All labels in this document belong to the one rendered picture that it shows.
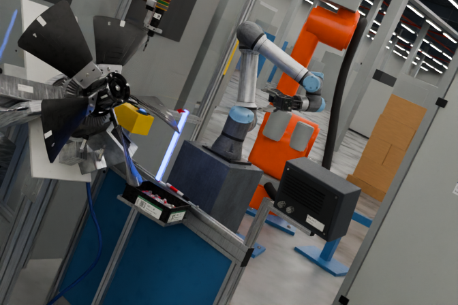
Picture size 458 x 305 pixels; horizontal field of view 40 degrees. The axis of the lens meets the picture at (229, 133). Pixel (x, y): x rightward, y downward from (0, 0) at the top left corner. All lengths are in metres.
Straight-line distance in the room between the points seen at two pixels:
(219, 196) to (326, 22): 3.64
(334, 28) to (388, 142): 4.31
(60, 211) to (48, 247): 0.22
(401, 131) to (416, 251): 6.67
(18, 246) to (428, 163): 2.17
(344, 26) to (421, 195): 2.98
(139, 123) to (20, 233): 0.69
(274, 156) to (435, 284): 2.95
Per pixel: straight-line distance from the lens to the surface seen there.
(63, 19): 2.24
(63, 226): 3.53
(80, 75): 2.29
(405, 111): 10.25
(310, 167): 2.23
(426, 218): 3.60
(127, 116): 2.82
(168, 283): 2.65
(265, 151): 6.18
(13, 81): 2.21
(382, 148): 10.27
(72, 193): 3.44
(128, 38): 2.47
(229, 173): 2.85
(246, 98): 3.09
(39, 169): 2.32
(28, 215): 2.50
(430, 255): 3.60
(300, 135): 6.10
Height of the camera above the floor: 1.59
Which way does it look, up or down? 9 degrees down
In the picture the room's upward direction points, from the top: 24 degrees clockwise
